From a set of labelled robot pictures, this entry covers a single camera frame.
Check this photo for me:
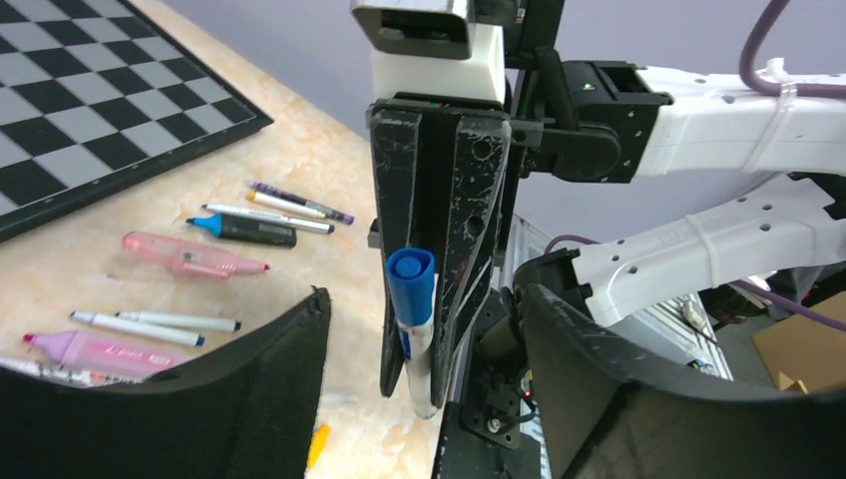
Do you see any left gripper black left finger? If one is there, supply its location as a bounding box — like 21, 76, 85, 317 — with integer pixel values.
1, 287, 331, 478

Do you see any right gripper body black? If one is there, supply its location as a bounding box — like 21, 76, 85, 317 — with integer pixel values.
366, 92, 530, 265

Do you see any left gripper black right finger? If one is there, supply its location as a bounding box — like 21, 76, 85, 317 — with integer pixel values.
514, 263, 845, 478

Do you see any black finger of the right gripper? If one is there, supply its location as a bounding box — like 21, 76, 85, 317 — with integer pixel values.
431, 113, 511, 407
368, 102, 421, 398

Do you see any yellow pen cap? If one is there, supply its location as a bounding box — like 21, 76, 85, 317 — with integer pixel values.
306, 423, 331, 470

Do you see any clear pen cap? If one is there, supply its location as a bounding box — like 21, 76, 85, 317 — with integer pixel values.
320, 391, 358, 408

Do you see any thin purple pen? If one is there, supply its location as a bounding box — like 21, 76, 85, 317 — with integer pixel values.
250, 182, 354, 226

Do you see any yellow banded white pen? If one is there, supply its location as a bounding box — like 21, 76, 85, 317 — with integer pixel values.
246, 191, 327, 219

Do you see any blue clear pen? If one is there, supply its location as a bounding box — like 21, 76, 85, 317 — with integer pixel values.
385, 246, 437, 419

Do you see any pink highlighter pen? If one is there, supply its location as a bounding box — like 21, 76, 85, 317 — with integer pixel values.
23, 330, 193, 380

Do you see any blue capped white marker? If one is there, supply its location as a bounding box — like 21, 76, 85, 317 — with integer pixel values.
70, 311, 206, 347

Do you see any pink eraser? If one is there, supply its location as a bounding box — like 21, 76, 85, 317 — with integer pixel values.
122, 232, 270, 279

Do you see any black capped white marker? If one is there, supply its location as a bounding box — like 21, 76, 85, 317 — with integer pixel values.
115, 311, 241, 332

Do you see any magenta capped white marker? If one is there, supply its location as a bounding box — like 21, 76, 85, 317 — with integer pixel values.
1, 357, 140, 388

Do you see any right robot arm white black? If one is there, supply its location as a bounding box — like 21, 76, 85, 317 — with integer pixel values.
351, 1, 845, 468

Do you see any black white checkerboard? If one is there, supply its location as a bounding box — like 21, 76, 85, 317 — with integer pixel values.
1, 1, 270, 240

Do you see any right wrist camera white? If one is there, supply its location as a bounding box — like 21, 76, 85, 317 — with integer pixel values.
350, 0, 517, 104

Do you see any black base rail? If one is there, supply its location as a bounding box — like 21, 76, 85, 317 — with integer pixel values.
431, 286, 545, 478

